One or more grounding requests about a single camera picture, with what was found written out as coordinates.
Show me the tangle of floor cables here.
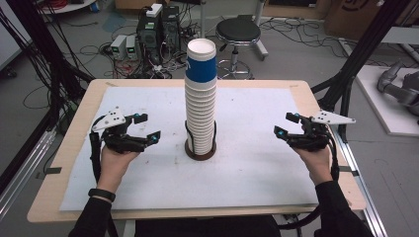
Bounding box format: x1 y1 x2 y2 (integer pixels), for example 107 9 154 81
78 19 206 80

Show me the right hand-held gripper cable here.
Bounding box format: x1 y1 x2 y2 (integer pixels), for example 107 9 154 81
324 128 341 182

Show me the black metal frame post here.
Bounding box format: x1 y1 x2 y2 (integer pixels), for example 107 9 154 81
5 0 95 131
310 0 413 143

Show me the brown cardboard box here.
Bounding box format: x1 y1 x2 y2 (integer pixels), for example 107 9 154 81
323 0 410 41

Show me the person's right hand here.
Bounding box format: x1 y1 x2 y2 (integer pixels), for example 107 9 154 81
291 144 334 187

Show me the black tape strip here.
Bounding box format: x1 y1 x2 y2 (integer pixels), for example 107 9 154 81
338 165 360 178
35 166 63 181

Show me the black round stool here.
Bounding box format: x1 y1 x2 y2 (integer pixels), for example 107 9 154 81
214 14 270 80

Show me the grey power supply unit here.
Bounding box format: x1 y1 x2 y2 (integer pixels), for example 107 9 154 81
125 35 139 61
110 34 128 61

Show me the hand-held gripper cable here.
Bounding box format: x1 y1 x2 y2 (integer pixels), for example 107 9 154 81
324 128 341 182
88 116 104 184

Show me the aluminium rail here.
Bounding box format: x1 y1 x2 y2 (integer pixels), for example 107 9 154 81
328 108 390 237
0 127 57 219

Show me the black computer tower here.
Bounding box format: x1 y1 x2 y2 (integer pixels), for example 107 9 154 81
160 5 182 54
135 12 163 65

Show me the white adapter box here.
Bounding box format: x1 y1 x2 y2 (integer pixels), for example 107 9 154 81
145 3 164 19

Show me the black wristband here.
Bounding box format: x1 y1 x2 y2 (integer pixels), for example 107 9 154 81
87 188 118 203

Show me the left hand-held gripper cable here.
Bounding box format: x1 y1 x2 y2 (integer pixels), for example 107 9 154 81
88 116 104 184

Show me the stack of white paper cups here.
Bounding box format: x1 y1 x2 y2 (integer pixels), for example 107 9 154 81
184 38 218 156

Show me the white foam mat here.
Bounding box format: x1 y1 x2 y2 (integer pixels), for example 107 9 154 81
58 86 320 212

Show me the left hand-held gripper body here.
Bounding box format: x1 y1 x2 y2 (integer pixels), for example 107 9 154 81
91 106 149 155

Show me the white floor board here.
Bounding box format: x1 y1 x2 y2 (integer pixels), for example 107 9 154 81
355 64 419 138

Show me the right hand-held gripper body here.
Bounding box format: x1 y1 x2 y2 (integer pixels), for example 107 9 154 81
287 109 357 153

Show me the person's left hand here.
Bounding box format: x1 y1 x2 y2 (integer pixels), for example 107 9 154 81
96 144 141 195

